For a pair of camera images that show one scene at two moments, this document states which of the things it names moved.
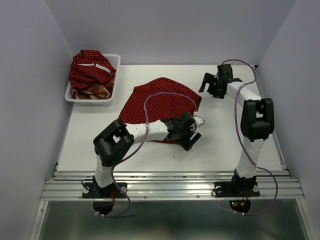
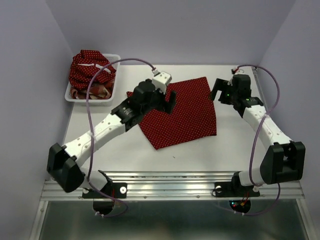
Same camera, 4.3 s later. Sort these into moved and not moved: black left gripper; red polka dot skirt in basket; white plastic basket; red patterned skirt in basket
Moved: black left gripper
Not moved: red patterned skirt in basket; white plastic basket; red polka dot skirt in basket
